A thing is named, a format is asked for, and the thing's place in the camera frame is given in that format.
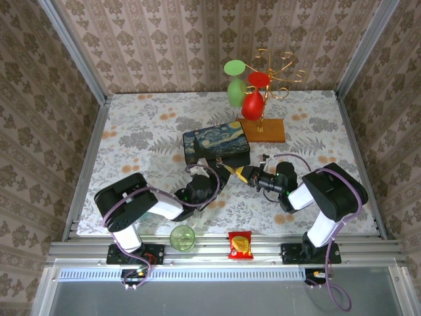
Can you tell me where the starry night painted box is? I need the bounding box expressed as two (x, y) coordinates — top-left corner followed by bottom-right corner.
(182, 120), (251, 167)

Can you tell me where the green transparent plastic cup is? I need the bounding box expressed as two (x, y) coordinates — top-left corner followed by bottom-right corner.
(169, 224), (196, 253)

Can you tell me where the red wine glass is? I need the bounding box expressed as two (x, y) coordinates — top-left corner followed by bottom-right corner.
(241, 71), (271, 121)

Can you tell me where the red snack packet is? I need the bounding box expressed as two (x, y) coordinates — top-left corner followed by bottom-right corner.
(228, 230), (255, 261)

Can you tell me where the green wine glass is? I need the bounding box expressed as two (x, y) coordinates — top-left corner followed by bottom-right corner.
(223, 59), (247, 108)

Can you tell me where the floral table mat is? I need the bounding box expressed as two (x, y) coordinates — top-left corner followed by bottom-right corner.
(77, 92), (378, 236)

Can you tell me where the black connector block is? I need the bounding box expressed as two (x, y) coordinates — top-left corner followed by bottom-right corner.
(304, 268), (332, 286)
(120, 268), (147, 287)

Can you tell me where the thin black cable loop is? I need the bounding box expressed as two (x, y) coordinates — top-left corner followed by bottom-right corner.
(261, 189), (280, 204)

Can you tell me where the gold wire rack wooden base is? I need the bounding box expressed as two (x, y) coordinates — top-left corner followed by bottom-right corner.
(235, 48), (309, 144)

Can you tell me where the aluminium mounting rail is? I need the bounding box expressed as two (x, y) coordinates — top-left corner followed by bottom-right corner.
(45, 234), (409, 268)

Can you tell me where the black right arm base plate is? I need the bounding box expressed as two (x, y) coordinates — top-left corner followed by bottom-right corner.
(280, 242), (342, 265)

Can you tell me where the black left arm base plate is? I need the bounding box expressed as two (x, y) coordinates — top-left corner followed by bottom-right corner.
(107, 242), (165, 266)

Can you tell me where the white slotted cable duct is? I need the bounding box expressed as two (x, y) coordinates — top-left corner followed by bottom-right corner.
(59, 267), (305, 281)

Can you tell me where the aluminium table side rail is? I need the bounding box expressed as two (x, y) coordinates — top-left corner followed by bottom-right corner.
(62, 95), (111, 243)
(334, 91), (389, 240)

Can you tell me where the aluminium frame post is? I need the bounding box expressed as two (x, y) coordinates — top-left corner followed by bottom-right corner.
(335, 0), (402, 96)
(37, 0), (109, 103)

